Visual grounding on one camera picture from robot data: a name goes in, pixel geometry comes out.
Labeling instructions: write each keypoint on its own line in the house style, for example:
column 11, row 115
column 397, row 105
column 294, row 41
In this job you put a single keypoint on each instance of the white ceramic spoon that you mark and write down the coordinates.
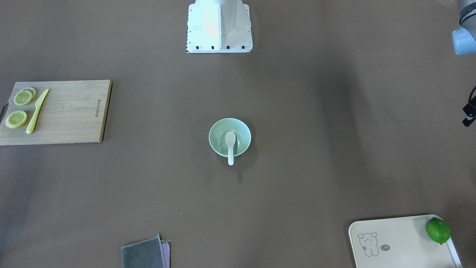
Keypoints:
column 230, row 140

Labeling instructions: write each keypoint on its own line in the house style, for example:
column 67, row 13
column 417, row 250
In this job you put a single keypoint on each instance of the light green bowl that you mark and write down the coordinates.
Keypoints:
column 218, row 132

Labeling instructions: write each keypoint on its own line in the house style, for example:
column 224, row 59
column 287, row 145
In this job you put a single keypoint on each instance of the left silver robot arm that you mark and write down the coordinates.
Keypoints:
column 464, row 38

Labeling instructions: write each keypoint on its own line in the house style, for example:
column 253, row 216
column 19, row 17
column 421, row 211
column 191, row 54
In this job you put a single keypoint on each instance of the grey folded cloth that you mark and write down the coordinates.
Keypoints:
column 150, row 253

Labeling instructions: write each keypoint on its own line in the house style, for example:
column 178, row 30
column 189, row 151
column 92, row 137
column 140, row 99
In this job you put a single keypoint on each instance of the bamboo cutting board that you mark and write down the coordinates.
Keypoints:
column 72, row 112

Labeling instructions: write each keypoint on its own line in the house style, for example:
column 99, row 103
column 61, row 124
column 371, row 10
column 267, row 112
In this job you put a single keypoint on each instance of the beige rabbit tray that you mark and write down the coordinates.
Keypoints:
column 400, row 242

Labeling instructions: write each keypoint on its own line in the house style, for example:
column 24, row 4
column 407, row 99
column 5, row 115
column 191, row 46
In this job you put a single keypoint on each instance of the yellow plastic knife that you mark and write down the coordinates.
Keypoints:
column 38, row 104

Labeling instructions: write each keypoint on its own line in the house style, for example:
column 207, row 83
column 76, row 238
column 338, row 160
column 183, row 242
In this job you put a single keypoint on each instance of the stacked lemon slices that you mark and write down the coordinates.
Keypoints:
column 24, row 96

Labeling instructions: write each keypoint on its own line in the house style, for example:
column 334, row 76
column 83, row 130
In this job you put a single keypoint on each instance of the green lime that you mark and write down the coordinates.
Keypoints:
column 438, row 230

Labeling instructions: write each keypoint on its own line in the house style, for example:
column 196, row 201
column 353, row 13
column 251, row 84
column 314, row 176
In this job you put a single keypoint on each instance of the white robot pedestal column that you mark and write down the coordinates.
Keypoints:
column 219, row 26

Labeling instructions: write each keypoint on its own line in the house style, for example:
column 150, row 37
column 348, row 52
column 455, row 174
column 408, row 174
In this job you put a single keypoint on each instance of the lemon slice near handle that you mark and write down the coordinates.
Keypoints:
column 16, row 119

